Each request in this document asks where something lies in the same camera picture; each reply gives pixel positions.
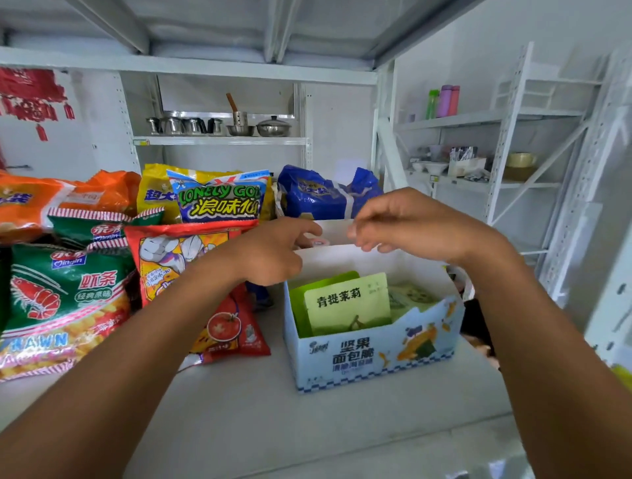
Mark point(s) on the person's right hand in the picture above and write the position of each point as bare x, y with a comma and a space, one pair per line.
419, 227

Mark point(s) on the person's left hand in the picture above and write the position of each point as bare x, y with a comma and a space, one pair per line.
266, 256

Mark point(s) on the person's right fingers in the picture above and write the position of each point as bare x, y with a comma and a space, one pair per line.
373, 232

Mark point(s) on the person's left fingers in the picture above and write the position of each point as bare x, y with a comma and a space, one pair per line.
301, 228

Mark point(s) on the white and blue cardboard box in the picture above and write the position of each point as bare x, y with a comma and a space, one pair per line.
375, 355

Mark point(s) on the person's left forearm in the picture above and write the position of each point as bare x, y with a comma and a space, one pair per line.
123, 355

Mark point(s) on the person's right forearm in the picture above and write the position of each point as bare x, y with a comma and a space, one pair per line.
548, 355

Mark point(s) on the dark blue snack bag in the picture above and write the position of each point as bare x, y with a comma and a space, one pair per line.
321, 195

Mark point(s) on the green patterned packet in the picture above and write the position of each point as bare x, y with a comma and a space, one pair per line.
410, 298

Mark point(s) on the light green tea packet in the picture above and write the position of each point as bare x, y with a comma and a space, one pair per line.
348, 306

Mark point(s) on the bright green packet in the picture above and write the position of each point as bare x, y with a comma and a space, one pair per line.
297, 306

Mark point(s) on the blue packet under red bag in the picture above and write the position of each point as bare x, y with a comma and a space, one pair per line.
259, 296

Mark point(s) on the small white bowl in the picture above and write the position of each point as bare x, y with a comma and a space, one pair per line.
418, 166

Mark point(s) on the blue and yellow chip bag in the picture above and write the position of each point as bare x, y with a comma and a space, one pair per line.
222, 197

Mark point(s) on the large white bowl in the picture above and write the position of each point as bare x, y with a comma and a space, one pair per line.
436, 168

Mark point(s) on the steel pot with lid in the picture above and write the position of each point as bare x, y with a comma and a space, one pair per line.
273, 128

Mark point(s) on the steel bowl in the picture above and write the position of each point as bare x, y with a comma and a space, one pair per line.
240, 131

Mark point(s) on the white box with foil packs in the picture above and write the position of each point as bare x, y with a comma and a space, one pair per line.
466, 165

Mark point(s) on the white background shelf rack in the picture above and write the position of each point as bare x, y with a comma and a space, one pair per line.
217, 140

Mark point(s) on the red tomato snack bag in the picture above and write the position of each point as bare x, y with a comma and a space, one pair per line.
168, 256

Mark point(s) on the green bottle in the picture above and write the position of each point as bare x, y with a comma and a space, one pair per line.
432, 104

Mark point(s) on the purple bottle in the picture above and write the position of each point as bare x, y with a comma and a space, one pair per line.
444, 101

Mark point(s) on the yellow snack bag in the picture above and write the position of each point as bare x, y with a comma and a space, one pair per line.
153, 190

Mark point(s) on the pink bottle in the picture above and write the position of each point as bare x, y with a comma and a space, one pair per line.
454, 101

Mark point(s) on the roll of clear tape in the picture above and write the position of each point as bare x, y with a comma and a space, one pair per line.
521, 160

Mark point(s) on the white perforated shelf rack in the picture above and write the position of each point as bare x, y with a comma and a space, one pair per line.
508, 118

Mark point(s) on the white metal shelf rack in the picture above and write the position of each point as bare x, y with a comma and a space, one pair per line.
197, 66

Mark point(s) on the small green striped snack bag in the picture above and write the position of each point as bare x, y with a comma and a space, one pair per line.
98, 229

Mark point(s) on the large green prawn cracker bag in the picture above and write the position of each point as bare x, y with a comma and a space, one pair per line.
59, 306

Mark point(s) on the orange snack bag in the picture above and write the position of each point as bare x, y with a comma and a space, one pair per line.
44, 197

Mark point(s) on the red paper wall decoration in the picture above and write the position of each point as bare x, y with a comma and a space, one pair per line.
29, 96

